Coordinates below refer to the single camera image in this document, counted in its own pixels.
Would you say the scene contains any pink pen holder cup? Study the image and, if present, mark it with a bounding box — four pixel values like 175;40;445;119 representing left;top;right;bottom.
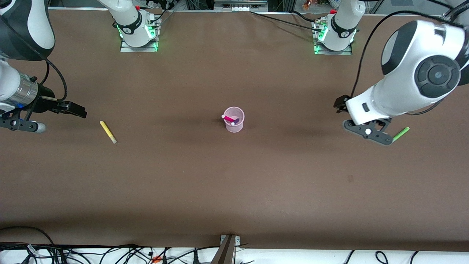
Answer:
223;106;245;133

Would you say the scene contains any yellow pen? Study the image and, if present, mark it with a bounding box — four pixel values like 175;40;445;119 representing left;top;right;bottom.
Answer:
100;121;118;144

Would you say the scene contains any green pen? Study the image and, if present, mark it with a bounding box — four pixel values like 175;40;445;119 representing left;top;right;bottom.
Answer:
392;127;410;144

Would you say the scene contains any grey metal support beam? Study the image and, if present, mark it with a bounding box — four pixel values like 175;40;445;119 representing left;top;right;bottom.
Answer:
211;235;237;264

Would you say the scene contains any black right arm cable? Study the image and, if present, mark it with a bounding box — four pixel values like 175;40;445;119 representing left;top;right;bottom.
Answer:
37;58;69;103

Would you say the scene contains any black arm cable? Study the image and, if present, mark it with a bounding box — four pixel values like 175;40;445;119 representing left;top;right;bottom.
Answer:
350;10;464;98
37;58;69;103

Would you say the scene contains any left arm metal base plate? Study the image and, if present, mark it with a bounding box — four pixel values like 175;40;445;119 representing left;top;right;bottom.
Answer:
312;20;353;56

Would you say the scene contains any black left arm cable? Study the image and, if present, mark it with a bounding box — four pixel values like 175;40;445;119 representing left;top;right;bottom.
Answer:
350;10;464;98

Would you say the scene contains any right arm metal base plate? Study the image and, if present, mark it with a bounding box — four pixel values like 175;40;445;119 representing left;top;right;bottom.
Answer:
120;16;162;53

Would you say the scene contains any short black table cable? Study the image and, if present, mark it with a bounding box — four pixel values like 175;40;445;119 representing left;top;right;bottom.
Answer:
291;10;318;24

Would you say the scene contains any long black table cable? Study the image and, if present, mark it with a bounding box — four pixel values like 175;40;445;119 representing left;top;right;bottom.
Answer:
250;11;324;33

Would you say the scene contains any black arched floor cable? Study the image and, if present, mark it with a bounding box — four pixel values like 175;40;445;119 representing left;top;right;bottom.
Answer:
0;226;56;246

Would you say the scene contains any black base cable bundle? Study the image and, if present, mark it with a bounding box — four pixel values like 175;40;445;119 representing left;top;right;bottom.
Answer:
146;0;176;30

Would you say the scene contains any aluminium corner post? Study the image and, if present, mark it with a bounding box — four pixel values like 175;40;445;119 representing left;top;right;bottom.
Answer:
441;7;460;22

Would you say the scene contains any silver aluminium frame rail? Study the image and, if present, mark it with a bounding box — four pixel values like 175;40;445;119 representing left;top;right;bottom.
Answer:
213;0;269;12

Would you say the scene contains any silver mounting bracket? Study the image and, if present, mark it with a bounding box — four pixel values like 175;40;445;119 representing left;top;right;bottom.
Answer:
220;235;241;247

